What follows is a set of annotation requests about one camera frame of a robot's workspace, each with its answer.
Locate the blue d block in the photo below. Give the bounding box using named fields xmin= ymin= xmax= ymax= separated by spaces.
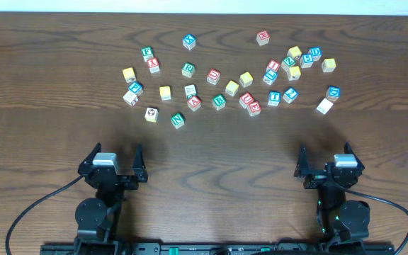
xmin=325 ymin=86 xmax=341 ymax=102
xmin=308 ymin=47 xmax=322 ymax=62

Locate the green R block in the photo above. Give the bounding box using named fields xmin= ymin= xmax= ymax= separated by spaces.
xmin=181 ymin=62 xmax=196 ymax=78

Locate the yellow O block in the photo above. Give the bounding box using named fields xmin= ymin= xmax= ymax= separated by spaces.
xmin=159 ymin=86 xmax=171 ymax=101

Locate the plain white block right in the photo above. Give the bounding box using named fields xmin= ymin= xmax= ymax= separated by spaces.
xmin=316 ymin=98 xmax=334 ymax=115

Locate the green N block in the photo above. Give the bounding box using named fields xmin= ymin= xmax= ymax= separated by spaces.
xmin=171 ymin=113 xmax=185 ymax=129

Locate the green Z block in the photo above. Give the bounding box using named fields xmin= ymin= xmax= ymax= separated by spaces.
xmin=280 ymin=56 xmax=296 ymax=72

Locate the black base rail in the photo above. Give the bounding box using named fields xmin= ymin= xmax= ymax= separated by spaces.
xmin=40 ymin=241 xmax=395 ymax=255

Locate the yellow block centre upper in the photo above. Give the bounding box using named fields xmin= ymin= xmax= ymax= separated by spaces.
xmin=239 ymin=72 xmax=254 ymax=88

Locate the blue P block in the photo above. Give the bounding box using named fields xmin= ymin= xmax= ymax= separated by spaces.
xmin=128 ymin=81 xmax=144 ymax=96

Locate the red A block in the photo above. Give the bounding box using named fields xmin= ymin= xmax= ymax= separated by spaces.
xmin=187 ymin=96 xmax=202 ymax=111

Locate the monkey picture block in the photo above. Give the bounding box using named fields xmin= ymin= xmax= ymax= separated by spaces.
xmin=144 ymin=108 xmax=159 ymax=123

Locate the yellow block centre lower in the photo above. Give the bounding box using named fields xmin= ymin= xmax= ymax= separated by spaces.
xmin=225 ymin=80 xmax=239 ymax=97

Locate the blue T block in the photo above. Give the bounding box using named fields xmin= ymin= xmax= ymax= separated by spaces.
xmin=268 ymin=91 xmax=281 ymax=106

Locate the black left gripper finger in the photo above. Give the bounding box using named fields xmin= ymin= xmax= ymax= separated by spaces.
xmin=132 ymin=144 xmax=145 ymax=176
xmin=79 ymin=142 xmax=101 ymax=170

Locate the red U block upper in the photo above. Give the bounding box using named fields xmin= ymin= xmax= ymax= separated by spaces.
xmin=207 ymin=69 xmax=221 ymax=85

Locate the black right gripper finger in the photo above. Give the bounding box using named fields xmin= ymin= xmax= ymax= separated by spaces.
xmin=295 ymin=144 xmax=310 ymax=176
xmin=344 ymin=142 xmax=362 ymax=165

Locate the red I block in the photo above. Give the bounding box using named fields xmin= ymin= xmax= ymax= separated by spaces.
xmin=266 ymin=59 xmax=281 ymax=72

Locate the green F block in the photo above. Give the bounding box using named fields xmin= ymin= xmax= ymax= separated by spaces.
xmin=141 ymin=46 xmax=154 ymax=62

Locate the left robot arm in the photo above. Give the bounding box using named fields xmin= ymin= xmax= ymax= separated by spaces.
xmin=73 ymin=143 xmax=148 ymax=255

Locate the blue D block upper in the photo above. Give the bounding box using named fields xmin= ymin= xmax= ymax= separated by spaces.
xmin=308 ymin=47 xmax=322 ymax=62

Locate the blue 2 block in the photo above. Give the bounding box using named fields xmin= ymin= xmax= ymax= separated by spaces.
xmin=283 ymin=87 xmax=298 ymax=103

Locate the yellow block far left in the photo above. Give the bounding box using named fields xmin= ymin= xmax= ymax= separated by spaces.
xmin=123 ymin=67 xmax=137 ymax=84

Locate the blue D block right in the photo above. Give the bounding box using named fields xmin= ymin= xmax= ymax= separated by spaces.
xmin=325 ymin=86 xmax=341 ymax=102

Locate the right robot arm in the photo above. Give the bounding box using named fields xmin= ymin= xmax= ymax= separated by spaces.
xmin=294 ymin=143 xmax=370 ymax=253

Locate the yellow 8 block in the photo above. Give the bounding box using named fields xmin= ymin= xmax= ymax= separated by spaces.
xmin=322 ymin=58 xmax=336 ymax=73

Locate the red Y block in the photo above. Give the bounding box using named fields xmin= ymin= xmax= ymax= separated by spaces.
xmin=147 ymin=57 xmax=160 ymax=74

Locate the red u block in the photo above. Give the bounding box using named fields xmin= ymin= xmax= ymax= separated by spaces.
xmin=207 ymin=69 xmax=221 ymax=85
xmin=239 ymin=92 xmax=254 ymax=109

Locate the plain wooden block left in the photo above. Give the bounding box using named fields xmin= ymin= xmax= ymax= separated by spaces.
xmin=123 ymin=91 xmax=139 ymax=106

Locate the blue 5 block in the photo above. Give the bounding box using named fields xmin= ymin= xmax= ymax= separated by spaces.
xmin=299 ymin=54 xmax=314 ymax=69

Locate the red E block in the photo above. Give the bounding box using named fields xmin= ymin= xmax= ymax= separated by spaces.
xmin=247 ymin=101 xmax=261 ymax=116

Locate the yellow block under Z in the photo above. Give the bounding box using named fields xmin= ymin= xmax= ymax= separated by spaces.
xmin=287 ymin=66 xmax=301 ymax=81

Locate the green B block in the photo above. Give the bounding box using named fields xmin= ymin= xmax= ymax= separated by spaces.
xmin=212 ymin=93 xmax=227 ymax=111

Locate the yellow block above Z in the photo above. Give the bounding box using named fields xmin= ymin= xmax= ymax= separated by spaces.
xmin=287 ymin=46 xmax=302 ymax=60

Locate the red U block lower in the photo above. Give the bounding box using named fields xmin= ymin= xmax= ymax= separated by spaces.
xmin=239 ymin=92 xmax=254 ymax=109

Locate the blue L block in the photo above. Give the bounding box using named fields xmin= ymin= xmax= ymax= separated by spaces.
xmin=263 ymin=69 xmax=278 ymax=86

